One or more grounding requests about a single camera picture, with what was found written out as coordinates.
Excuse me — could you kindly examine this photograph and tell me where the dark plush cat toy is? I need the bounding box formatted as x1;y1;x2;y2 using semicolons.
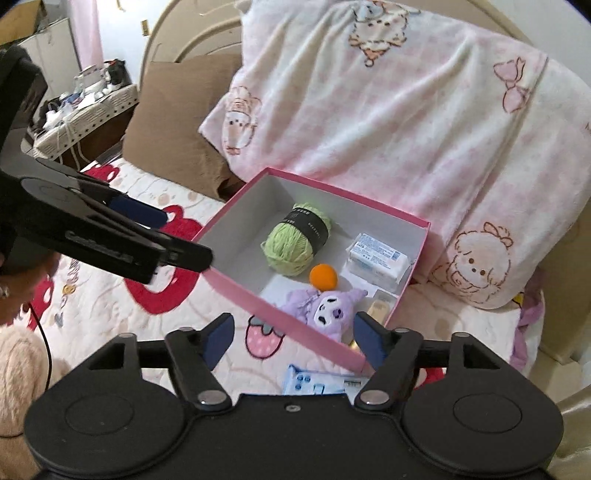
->
104;59;129;88

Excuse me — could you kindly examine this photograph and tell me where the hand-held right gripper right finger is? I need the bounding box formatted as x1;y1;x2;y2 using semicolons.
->
353;311;515;409

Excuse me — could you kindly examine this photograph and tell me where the pink curtain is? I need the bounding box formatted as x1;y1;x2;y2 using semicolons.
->
69;0;105;70

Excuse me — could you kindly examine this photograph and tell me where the pink cardboard box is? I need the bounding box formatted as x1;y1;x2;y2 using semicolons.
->
191;167;432;374

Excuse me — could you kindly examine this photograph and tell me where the person's left hand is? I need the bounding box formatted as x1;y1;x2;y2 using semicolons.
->
0;254;61;326

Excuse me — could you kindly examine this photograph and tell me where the black cable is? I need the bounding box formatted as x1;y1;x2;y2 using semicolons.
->
25;300;54;398

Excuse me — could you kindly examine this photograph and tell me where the purple cloth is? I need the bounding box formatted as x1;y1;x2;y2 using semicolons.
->
510;277;548;372

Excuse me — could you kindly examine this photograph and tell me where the foundation bottle with gold cap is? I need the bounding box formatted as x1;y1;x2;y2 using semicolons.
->
367;290;399;324

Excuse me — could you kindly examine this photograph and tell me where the purple plush toy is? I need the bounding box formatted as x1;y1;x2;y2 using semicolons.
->
276;286;369;343

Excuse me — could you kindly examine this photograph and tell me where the nightstand with patterned cloth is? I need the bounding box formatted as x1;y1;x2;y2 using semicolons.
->
30;83;139;169

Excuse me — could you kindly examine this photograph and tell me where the white wipes packet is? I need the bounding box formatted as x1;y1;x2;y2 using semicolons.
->
346;232;415;275

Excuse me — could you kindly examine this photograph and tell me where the orange makeup sponge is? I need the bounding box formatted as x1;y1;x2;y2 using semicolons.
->
309;263;340;291

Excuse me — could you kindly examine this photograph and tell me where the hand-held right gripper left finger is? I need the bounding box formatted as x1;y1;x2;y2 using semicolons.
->
74;313;235;411

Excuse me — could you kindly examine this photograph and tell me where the brown pillow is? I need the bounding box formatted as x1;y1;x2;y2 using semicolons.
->
122;54;247;201

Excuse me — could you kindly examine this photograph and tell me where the beige fluffy clothing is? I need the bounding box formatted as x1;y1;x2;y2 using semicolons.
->
0;325;70;439

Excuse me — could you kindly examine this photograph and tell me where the green yarn ball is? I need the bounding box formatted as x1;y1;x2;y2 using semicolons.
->
261;202;332;277

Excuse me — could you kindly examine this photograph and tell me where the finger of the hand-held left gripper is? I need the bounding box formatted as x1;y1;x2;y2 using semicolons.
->
154;233;214;273
81;178;168;228

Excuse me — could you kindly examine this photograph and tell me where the blue and white tissue packet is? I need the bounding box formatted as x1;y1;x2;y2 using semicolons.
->
281;364;372;396

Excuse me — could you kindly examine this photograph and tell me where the pink cartoon printed pillow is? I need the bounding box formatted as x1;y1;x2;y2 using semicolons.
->
198;0;591;310

